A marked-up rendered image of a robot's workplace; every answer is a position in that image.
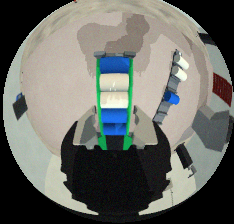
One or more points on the blue plastic bar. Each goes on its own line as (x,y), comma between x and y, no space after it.
(114,115)
(171,98)
(114,128)
(114,65)

